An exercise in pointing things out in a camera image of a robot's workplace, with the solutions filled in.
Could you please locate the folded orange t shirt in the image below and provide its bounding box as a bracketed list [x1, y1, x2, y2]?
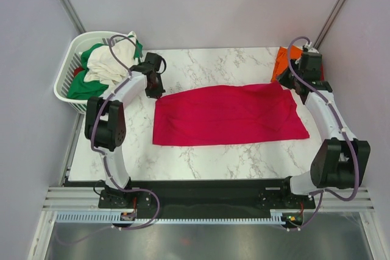
[271, 46, 302, 82]

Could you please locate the white slotted cable duct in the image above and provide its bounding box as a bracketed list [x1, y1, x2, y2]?
[55, 211, 303, 225]

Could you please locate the folded dark red t shirt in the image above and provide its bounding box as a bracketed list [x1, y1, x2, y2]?
[320, 64, 325, 81]

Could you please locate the aluminium frame rail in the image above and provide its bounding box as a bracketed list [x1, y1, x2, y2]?
[43, 187, 375, 212]

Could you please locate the green t shirt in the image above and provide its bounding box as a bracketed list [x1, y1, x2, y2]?
[67, 40, 138, 100]

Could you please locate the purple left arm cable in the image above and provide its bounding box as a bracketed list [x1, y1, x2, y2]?
[54, 35, 161, 244]

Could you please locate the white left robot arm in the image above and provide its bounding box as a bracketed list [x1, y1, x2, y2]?
[84, 53, 166, 207]

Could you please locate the pink t shirt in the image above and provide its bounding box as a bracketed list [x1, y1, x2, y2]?
[152, 83, 310, 147]

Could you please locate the right corner metal post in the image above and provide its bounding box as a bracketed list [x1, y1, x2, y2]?
[313, 0, 347, 49]

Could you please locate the white t shirt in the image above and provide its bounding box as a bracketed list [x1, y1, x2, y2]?
[84, 31, 142, 86]

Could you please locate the white plastic laundry basket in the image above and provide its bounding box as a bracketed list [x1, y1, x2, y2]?
[54, 31, 143, 114]

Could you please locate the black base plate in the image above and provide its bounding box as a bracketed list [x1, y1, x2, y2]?
[80, 178, 316, 221]

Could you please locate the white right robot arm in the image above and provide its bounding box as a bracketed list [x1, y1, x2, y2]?
[277, 49, 371, 208]

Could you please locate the dark red t shirt in basket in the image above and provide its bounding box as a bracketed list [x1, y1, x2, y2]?
[73, 66, 87, 80]

